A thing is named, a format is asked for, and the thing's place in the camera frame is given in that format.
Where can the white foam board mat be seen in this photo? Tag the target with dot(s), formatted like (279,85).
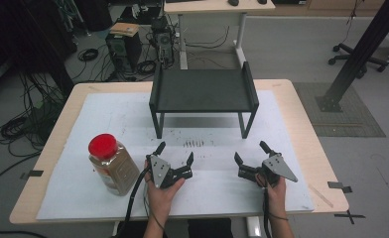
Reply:
(83,185)

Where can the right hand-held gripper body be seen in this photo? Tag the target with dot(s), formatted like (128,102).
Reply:
(277,167)

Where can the light wood desk white legs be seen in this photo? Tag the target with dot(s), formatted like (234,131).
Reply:
(215,6)

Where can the person's left hand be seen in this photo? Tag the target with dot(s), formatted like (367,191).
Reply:
(159,200)

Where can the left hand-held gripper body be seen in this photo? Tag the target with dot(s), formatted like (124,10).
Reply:
(159,168)

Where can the black tape cross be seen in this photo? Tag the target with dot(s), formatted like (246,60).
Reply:
(349,216)

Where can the person's right hand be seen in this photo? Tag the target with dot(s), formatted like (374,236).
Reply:
(277,198)

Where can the black office chair base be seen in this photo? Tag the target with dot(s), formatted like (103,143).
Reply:
(351,54)

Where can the person's dark trousers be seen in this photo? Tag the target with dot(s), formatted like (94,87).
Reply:
(209,228)

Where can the black metal shelf rack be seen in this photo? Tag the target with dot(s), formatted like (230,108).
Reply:
(202,91)

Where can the black tape strip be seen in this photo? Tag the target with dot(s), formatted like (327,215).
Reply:
(33,173)
(339,187)

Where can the red lid seasoning jar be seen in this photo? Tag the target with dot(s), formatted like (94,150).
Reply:
(116,168)

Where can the brown cardboard box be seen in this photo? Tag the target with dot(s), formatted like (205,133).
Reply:
(124,29)

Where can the black computer tower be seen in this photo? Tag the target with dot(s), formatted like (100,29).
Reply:
(123,49)

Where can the grey floor mat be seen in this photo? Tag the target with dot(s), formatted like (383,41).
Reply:
(344,115)

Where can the dark curtain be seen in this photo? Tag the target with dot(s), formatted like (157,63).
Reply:
(27,39)

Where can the white table leg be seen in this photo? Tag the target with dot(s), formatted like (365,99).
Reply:
(253,227)

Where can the black metal post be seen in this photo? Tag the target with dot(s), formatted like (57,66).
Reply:
(364,49)

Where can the open frame computer tower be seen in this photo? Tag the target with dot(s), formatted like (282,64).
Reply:
(162,39)

